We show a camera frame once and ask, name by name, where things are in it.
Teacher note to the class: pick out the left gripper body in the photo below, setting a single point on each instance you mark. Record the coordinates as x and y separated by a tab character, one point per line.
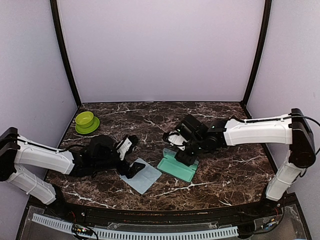
123	170

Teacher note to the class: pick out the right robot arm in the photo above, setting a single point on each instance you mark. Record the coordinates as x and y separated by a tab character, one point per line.
193	137

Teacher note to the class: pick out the green bowl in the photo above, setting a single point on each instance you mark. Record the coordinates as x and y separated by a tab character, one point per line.
86	122

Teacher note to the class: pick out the white cable duct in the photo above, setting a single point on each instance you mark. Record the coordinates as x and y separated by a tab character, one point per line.
98	233

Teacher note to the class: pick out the left black frame post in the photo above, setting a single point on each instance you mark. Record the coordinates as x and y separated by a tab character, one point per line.
63	51

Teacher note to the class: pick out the black frame post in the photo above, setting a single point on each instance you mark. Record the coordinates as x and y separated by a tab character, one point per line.
63	51
258	53

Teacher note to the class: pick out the black front rail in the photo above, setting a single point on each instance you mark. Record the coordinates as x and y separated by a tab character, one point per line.
239	214

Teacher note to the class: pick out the blue cleaning cloth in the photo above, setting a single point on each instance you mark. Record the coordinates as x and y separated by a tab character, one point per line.
144	178

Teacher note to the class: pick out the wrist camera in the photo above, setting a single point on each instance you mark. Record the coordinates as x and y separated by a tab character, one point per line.
126	146
175	139

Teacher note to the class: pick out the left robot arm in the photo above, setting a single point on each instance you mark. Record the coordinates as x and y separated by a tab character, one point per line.
101	154

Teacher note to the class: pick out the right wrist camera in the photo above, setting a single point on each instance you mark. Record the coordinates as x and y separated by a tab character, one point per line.
175	139

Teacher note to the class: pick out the right black frame post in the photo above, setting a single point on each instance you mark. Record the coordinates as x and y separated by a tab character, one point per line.
258	53

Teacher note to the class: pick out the dark grey glasses case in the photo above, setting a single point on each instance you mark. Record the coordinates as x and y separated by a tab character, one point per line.
169	165

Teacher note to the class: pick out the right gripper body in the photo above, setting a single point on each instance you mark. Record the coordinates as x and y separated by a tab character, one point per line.
190	158

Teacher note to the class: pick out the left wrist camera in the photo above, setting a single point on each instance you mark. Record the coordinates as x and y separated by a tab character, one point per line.
126	146

